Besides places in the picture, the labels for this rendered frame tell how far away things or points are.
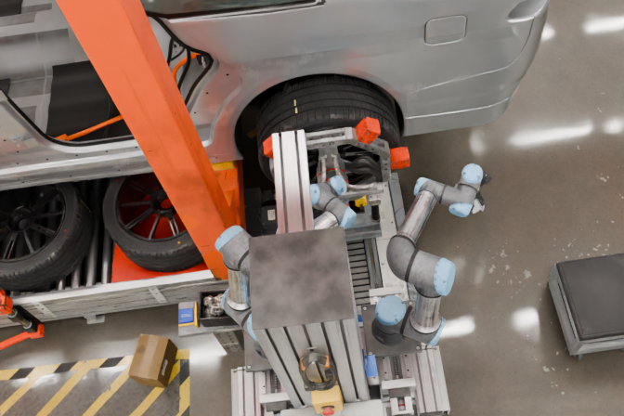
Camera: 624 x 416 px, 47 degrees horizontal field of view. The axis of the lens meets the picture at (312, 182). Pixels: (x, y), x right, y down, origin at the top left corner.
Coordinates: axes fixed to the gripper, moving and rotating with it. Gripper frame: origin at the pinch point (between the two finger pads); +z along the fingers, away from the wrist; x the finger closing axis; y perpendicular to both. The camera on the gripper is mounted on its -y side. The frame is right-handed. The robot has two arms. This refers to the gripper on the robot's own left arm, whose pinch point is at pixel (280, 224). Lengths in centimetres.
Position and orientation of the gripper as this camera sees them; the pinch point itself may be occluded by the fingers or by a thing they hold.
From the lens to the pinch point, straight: 298.3
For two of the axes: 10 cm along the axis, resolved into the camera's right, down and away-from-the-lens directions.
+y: 7.0, 6.9, 1.6
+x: 2.9, -4.9, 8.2
